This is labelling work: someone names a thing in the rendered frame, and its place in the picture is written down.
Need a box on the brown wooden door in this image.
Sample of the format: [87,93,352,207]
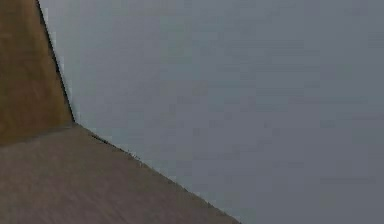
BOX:
[0,0,76,147]

